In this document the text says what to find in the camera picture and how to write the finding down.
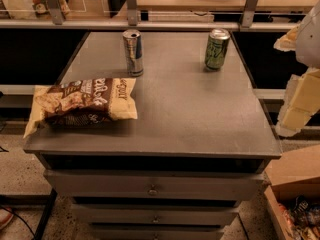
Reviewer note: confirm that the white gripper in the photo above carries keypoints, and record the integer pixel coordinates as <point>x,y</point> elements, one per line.
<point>310,39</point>

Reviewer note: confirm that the green soda can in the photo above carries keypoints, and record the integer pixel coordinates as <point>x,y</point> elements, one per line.
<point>216,49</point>

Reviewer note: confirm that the silver blue redbull can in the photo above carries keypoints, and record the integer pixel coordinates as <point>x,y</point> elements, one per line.
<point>133,51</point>

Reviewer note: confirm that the grey drawer cabinet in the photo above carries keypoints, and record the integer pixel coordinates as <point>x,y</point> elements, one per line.
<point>202,138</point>

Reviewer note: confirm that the cardboard box with snacks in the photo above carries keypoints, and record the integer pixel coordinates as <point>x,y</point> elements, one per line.
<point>296,173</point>

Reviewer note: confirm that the top drawer knob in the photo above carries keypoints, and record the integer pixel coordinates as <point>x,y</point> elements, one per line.
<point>153,191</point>

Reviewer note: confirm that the drawer knob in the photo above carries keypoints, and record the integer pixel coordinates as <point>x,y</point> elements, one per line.
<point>155,220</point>
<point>153,191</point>

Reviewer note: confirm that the middle drawer knob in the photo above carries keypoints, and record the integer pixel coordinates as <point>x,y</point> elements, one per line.
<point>155,220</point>

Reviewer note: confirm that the brown chip bag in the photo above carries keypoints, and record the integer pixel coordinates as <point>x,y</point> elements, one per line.
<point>82,103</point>

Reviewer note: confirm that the metal railing frame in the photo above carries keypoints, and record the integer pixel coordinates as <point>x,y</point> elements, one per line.
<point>173,15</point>

